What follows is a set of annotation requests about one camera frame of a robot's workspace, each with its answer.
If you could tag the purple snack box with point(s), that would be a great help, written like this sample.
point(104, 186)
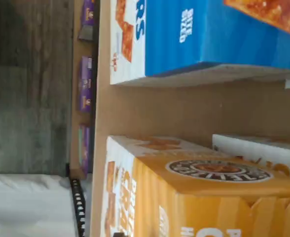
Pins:
point(85, 148)
point(86, 84)
point(88, 12)

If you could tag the blue white pretzel crackers box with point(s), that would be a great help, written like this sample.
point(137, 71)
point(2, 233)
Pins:
point(209, 37)

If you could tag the yellow white pretzel crackers box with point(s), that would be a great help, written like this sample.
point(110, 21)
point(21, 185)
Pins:
point(258, 148)
point(196, 209)

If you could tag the white cloth curtain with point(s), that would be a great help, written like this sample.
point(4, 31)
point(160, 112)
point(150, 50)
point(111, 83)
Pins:
point(29, 205)

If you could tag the black metal rack frame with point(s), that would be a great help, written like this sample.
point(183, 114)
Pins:
point(77, 205)

